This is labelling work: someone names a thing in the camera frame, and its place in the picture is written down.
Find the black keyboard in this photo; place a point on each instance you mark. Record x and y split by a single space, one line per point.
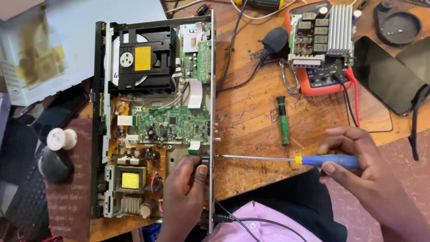
23 198

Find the black trousers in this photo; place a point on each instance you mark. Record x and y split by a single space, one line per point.
302 198

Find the white solder spool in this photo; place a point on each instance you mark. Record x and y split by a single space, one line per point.
60 138

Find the person's right hand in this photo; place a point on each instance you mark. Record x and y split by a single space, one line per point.
369 171

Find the black round stand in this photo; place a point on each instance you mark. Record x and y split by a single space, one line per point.
398 25

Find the disc player chassis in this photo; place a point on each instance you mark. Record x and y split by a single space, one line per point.
158 124

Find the blue and yellow screwdriver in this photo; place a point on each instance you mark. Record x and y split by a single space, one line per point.
322 160

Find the grey metal cover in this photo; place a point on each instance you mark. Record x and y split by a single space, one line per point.
77 43

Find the black power plug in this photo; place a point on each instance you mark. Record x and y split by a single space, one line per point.
275 40

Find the dark flat panel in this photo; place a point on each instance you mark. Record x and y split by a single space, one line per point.
415 62

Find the pink shirt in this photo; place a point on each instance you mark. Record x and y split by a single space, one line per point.
262 225

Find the black tablet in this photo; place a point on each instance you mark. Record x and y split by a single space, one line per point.
386 75

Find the black probe lead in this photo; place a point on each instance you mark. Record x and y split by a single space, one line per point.
347 100

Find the red and black probe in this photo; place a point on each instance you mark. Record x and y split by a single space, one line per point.
202 9

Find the circuit board with heat sink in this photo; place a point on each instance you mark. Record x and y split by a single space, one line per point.
322 37

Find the green and black screwdriver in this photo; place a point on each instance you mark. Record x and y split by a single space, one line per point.
284 121

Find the brown printed book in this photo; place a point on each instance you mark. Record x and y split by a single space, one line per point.
69 201

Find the orange multimeter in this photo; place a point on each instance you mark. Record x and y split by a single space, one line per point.
319 84

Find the red probe lead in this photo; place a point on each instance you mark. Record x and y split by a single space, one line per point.
354 97

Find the black round object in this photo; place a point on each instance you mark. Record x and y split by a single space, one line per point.
55 166

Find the person's left hand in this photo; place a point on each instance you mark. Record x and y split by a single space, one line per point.
181 198

